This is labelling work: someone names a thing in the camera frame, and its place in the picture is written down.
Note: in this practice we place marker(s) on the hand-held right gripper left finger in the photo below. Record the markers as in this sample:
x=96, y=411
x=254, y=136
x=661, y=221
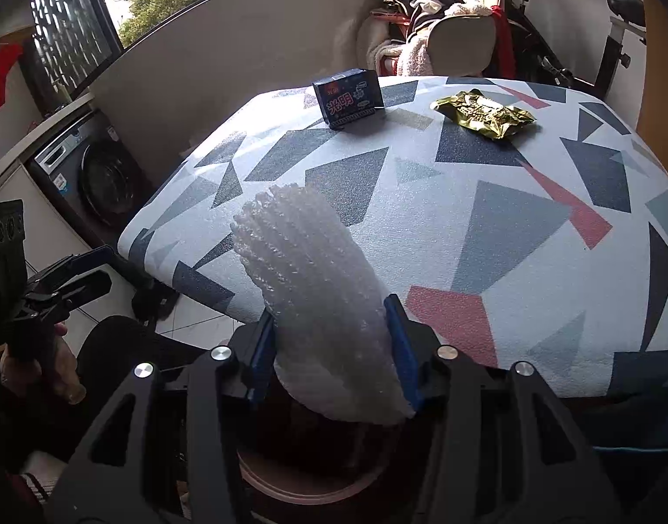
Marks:
x=263, y=349

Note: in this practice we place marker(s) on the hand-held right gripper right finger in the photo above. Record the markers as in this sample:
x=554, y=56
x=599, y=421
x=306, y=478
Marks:
x=402, y=349

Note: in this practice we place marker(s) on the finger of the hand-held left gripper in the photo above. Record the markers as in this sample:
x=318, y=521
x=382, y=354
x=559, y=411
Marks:
x=77, y=265
x=85, y=289

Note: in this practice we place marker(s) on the white foam fruit net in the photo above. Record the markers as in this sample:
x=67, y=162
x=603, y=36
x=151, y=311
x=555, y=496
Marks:
x=312, y=295

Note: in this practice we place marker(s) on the brown round bin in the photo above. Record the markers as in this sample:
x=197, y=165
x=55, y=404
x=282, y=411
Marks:
x=312, y=494

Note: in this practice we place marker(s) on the person's left forearm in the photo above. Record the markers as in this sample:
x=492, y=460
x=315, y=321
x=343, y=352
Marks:
x=17, y=426

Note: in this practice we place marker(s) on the person's left hand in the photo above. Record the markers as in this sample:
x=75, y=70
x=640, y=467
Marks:
x=66, y=371

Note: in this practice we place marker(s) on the grey washing machine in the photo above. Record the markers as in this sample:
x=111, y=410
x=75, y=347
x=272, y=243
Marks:
x=104, y=174

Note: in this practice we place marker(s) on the geometric patterned tablecloth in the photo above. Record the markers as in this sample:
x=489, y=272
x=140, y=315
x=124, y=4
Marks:
x=476, y=229

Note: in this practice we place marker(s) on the red hanging cloth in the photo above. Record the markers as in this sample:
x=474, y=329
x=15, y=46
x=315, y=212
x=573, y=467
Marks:
x=3, y=76

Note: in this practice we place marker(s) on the crumpled gold foil wrapper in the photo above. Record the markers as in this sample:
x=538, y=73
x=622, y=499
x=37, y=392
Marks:
x=481, y=114

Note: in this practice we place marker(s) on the dark blue carton box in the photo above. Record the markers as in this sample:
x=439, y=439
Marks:
x=350, y=101

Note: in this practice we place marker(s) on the white fleece blanket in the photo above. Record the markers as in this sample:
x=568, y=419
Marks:
x=415, y=60

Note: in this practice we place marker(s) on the beige chair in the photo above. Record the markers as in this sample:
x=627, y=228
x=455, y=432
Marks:
x=465, y=43

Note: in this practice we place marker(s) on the red cloth strip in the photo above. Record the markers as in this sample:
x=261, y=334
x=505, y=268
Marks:
x=503, y=43

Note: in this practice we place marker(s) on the dark jacket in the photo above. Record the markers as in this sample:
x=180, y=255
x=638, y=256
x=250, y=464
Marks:
x=415, y=3

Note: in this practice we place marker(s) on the wooden panel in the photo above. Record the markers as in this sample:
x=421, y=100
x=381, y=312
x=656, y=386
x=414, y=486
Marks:
x=661, y=93

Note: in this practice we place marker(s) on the black exercise bike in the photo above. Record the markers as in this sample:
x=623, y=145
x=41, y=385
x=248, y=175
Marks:
x=612, y=49

